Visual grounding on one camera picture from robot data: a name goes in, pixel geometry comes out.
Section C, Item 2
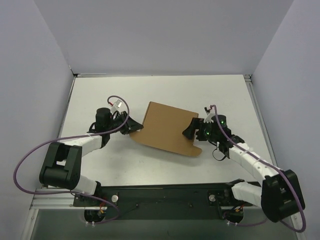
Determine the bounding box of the brown cardboard box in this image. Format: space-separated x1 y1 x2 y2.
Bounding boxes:
129 101 202 157

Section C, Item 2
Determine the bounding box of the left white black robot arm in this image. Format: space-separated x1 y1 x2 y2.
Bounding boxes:
39 107 144 206

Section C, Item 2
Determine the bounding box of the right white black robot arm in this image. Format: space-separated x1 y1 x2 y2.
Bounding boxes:
182 113 306 223

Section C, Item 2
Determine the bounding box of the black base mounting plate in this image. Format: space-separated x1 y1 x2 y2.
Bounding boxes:
73 183 248 220

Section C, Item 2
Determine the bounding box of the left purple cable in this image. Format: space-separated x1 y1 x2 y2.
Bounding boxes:
12 95 130 225

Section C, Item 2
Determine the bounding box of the purple cable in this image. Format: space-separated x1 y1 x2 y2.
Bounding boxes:
209 104 307 233
12 95 130 225

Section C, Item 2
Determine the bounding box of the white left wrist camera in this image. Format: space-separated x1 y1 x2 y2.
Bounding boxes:
109 99 123 114

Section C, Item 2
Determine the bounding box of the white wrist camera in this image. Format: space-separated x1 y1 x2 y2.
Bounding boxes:
109 99 123 114
203 106 215 124

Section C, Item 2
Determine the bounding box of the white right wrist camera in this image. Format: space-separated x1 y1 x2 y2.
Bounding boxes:
203 106 215 124

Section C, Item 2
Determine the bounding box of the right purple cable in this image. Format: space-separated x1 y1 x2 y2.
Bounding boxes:
209 104 307 233

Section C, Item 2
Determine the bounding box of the aluminium frame rail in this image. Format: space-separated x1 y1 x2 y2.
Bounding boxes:
30 188 74 210

